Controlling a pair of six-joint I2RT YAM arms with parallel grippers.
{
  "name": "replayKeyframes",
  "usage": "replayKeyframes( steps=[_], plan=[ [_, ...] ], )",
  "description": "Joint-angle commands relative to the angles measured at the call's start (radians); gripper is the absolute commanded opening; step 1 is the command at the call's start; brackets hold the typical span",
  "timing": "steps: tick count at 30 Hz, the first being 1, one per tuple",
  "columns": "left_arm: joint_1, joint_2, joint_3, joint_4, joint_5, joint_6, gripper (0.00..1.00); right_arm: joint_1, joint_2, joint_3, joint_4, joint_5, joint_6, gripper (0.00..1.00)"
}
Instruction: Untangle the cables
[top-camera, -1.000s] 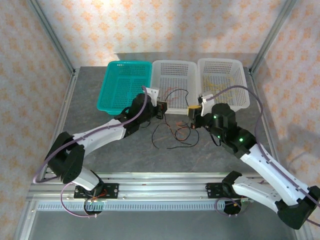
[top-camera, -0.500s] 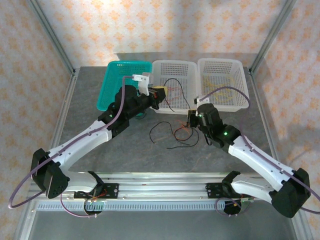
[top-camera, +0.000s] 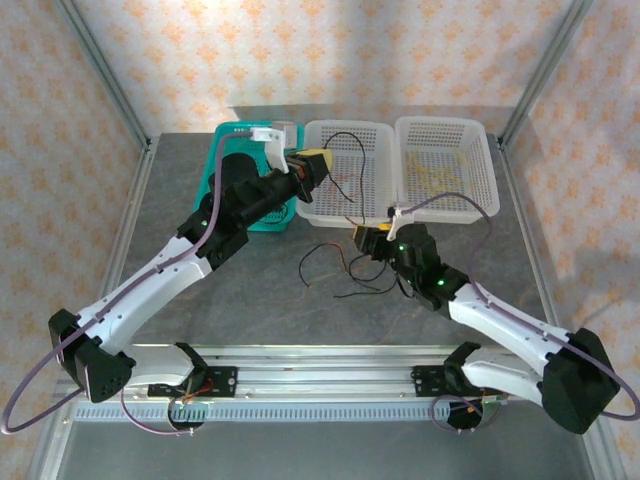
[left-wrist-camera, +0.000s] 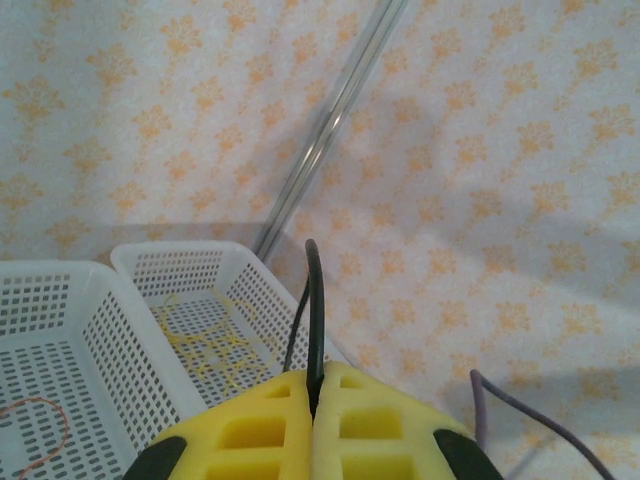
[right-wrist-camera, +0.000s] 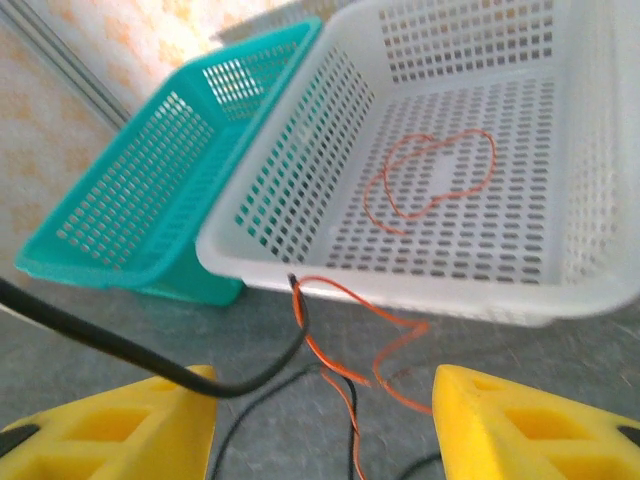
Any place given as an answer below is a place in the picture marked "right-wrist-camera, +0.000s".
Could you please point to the teal perforated plastic basket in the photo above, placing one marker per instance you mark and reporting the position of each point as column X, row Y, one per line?
column 125, row 165

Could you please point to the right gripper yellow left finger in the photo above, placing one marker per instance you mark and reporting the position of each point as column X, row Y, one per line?
column 100, row 435

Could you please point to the aluminium frame post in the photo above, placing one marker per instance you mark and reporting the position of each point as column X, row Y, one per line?
column 60, row 57

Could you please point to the white perforated plastic basket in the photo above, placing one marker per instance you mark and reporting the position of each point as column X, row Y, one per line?
column 300, row 130

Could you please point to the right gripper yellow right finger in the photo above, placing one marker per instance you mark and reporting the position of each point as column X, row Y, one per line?
column 525, row 440

